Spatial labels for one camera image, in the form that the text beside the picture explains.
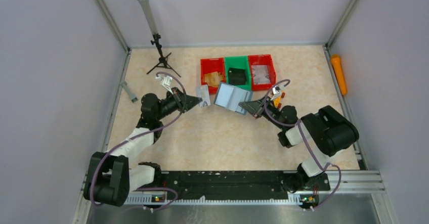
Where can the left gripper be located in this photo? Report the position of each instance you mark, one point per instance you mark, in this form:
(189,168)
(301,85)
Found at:
(182,100)

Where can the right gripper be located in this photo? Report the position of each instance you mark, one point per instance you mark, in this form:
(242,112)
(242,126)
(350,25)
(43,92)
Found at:
(260,106)

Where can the silver VIP card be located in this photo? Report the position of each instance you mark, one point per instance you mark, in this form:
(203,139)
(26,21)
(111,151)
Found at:
(203,93)

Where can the blue card holder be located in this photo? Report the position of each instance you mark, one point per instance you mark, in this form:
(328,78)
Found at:
(229,96)

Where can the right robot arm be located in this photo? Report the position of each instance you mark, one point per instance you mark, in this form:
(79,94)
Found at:
(325,133)

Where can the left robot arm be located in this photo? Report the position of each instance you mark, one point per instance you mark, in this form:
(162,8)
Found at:
(110,178)

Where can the silver cards in bin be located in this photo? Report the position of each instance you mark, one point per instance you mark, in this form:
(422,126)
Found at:
(260,74)

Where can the black cards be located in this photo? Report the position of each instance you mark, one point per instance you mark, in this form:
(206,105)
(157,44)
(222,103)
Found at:
(237,76)

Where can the yellow toy block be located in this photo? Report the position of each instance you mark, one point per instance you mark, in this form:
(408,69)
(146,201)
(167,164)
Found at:
(277,100)

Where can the left red bin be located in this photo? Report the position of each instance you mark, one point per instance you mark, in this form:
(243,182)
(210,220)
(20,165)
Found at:
(209,65)

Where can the red bin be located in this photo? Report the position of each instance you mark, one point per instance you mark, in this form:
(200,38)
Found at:
(262,60)
(209,65)

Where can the green bin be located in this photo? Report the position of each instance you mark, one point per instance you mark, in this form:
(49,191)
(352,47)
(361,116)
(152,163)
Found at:
(239,62)

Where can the right red bin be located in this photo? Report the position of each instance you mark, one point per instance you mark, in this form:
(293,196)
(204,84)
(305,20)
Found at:
(262,60)

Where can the grey small tool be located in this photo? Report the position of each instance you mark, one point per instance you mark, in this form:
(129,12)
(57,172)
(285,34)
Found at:
(130,94)

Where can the orange flashlight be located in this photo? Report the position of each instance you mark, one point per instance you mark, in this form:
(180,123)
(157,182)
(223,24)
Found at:
(337,67)

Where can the black tripod with grey tube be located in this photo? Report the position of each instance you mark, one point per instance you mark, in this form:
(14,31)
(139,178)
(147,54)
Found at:
(163,59)

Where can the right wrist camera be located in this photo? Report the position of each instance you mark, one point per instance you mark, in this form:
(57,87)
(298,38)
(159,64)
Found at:
(277,91)

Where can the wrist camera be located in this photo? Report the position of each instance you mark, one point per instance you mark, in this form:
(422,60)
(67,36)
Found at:
(165,81)
(277,91)

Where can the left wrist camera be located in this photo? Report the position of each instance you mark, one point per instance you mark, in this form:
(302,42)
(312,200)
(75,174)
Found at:
(165,81)

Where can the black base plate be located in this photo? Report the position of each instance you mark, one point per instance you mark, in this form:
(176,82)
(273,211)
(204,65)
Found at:
(238,185)

